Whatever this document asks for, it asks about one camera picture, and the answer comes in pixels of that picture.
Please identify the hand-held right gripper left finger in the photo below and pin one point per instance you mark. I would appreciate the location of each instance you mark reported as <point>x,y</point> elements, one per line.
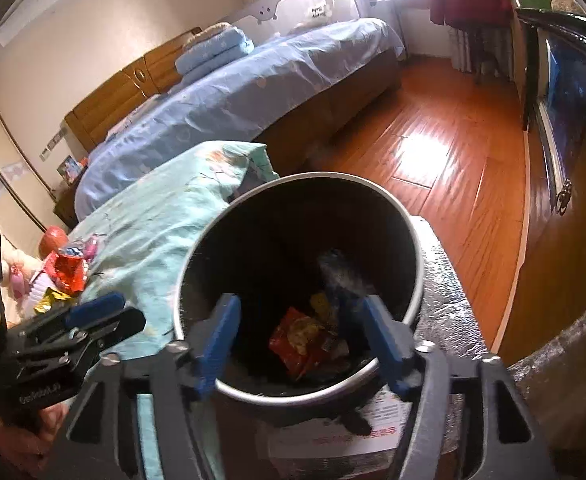
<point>218,340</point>

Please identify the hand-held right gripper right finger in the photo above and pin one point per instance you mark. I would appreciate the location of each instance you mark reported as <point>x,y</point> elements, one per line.
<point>383,340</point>

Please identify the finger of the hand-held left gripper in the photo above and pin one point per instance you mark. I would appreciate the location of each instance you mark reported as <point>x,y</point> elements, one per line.
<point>98,306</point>
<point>118,327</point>

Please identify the dark wrapper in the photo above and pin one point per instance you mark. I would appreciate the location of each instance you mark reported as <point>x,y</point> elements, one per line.
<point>340,275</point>

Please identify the black round trash bin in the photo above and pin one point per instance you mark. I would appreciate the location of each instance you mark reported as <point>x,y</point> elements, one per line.
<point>273,240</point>

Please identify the person's left hand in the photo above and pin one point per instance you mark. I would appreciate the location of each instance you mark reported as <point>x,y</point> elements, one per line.
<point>20,440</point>

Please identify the white teddy bear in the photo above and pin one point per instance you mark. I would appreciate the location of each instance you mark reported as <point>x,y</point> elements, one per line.
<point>15,267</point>

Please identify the red foil snack wrapper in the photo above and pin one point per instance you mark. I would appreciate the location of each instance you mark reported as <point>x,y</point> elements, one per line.
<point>70,272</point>

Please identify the yellow crumpled wrapper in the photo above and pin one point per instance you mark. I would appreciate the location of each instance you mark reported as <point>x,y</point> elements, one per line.
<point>53,301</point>

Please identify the white pleated paper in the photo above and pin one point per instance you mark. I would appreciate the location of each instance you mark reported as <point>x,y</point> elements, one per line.
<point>40,285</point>

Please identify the pink wrapper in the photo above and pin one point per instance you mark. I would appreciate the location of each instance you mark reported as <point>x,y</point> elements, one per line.
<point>93,247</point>

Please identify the yellow snack wrapper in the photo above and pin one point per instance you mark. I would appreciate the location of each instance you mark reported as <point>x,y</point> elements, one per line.
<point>320,305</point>

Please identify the red apple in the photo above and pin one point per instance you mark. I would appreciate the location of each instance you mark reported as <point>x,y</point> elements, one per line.
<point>53,242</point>

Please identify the silver foil mat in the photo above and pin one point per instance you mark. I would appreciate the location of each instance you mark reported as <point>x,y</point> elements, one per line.
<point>453,285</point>

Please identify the teal printed cloth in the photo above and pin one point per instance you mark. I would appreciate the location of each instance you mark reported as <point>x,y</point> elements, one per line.
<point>148,230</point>

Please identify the dark wooden nightstand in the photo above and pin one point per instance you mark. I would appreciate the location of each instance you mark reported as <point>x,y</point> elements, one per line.
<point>65,205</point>

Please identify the printed flat pillow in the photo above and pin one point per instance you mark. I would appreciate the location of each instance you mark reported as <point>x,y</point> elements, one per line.
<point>123,125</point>

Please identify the wooden headboard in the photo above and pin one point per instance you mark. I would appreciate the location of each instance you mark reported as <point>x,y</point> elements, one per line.
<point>123,90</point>

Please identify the bed with blue sheet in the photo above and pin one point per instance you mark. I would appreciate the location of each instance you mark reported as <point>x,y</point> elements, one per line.
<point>253,90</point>

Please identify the folded blue quilt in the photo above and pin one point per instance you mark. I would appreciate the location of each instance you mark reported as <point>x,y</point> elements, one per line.
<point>213,52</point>

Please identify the beige pillow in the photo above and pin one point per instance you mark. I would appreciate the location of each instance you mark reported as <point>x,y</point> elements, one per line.
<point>208,31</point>

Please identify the metal clothes rack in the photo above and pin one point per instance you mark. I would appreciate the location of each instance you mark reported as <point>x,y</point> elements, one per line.
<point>473,52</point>

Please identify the dark glossy cabinet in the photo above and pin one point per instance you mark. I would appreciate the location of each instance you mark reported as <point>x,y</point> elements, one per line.
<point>563,85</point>

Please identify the white radiator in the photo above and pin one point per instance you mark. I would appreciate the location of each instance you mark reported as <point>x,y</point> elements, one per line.
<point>389,17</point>

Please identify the brown plush toy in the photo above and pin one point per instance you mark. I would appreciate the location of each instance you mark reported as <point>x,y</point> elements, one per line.
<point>568,3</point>

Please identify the photo frame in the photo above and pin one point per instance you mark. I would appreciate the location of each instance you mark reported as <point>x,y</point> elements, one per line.
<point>68,167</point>

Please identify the wall switch panel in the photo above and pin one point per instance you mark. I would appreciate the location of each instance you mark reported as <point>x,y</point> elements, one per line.
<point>53,142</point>

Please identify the grey bed guard rail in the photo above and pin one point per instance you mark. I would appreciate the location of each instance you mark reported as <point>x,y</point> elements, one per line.
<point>293,2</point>

